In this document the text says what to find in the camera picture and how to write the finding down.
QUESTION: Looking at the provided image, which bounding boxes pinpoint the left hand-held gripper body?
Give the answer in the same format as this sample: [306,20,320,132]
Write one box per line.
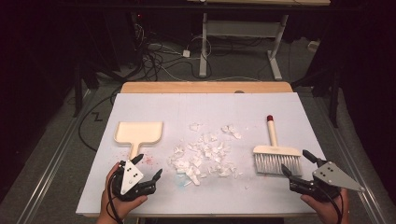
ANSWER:
[111,159,157,203]

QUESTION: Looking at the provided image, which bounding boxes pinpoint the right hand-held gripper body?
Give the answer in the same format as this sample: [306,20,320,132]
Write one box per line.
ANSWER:
[289,159,366,203]

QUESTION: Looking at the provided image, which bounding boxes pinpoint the cream plastic dustpan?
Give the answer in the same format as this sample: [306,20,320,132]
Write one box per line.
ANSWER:
[113,120,164,161]

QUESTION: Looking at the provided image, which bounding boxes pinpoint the cream brush with red cap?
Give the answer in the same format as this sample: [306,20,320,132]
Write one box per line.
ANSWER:
[252,114,304,177]

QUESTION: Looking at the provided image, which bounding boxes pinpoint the pile of white paper scraps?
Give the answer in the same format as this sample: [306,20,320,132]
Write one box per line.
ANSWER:
[167,122,250,190]

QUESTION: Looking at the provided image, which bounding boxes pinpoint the person's left hand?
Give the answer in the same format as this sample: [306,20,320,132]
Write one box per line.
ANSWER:
[99,161,149,219]

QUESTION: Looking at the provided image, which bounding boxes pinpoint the person's right hand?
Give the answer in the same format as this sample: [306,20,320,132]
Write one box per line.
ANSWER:
[300,188,350,224]

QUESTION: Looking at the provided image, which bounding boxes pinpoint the white table cover sheet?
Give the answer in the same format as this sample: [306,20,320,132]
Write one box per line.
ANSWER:
[75,91,350,217]

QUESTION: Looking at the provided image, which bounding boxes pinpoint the wooden table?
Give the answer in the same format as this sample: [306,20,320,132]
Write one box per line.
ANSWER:
[75,81,350,218]

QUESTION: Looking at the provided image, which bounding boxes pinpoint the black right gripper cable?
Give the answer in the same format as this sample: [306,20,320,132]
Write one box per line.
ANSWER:
[321,186,346,224]

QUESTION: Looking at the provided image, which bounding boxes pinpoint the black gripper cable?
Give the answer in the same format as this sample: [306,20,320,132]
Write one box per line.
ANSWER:
[321,186,346,224]
[106,167,125,224]

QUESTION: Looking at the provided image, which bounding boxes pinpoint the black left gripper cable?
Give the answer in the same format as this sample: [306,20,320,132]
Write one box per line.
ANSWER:
[106,167,125,224]

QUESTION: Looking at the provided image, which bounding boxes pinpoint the metal floor rail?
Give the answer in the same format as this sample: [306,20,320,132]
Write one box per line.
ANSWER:
[15,89,95,224]
[306,90,396,224]

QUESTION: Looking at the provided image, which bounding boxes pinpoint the black floor cable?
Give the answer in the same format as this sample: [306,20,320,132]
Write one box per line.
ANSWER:
[77,88,122,153]

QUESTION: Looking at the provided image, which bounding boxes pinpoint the tangle of floor cables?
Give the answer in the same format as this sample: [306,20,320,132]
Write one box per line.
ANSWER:
[132,18,281,83]

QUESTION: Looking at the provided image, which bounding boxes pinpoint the white desk frame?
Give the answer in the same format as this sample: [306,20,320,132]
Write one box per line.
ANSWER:
[186,0,332,82]

